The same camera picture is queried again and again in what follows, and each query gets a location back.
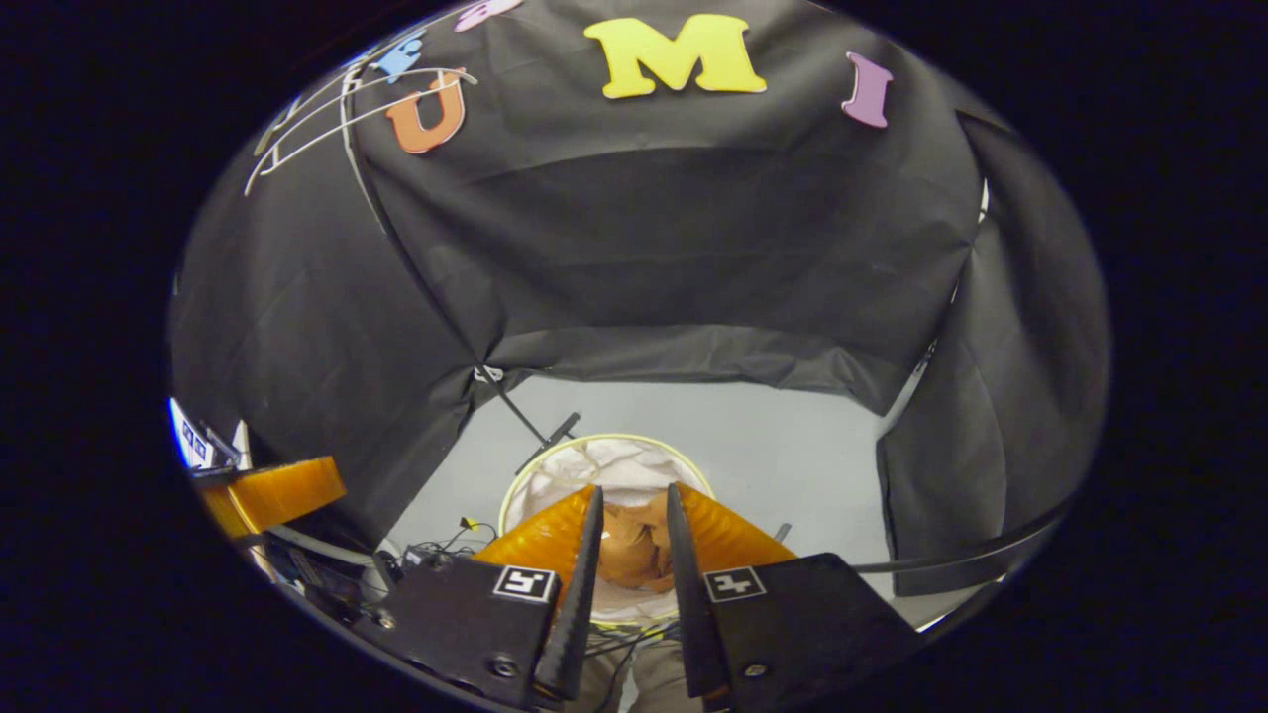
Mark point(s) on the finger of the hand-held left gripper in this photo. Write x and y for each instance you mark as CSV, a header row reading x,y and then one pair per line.
x,y
277,495

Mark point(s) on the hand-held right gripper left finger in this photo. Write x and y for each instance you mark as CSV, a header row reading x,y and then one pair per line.
x,y
580,614

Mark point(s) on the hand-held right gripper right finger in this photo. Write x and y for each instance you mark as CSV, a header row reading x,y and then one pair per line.
x,y
693,614

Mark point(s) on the brown jacket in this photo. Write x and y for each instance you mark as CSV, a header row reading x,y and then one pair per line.
x,y
634,555

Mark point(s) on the white laundry hamper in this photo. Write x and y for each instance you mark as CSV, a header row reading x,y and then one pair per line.
x,y
614,465

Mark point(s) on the white clothes hanger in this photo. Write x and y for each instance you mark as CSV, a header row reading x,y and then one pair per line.
x,y
297,149
327,104

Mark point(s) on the black clothes rack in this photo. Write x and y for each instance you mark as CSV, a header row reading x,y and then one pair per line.
x,y
550,442

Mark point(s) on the person's beige trousers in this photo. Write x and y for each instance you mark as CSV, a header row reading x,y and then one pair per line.
x,y
654,683

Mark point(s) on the dark electronic device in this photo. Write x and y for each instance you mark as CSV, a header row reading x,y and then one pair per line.
x,y
317,574

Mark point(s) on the blue and white panel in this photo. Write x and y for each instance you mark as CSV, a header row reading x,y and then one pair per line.
x,y
188,436

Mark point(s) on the black curved bar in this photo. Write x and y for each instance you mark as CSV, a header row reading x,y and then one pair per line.
x,y
971,555

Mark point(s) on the black backdrop cloth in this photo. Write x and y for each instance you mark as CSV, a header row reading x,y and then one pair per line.
x,y
644,248

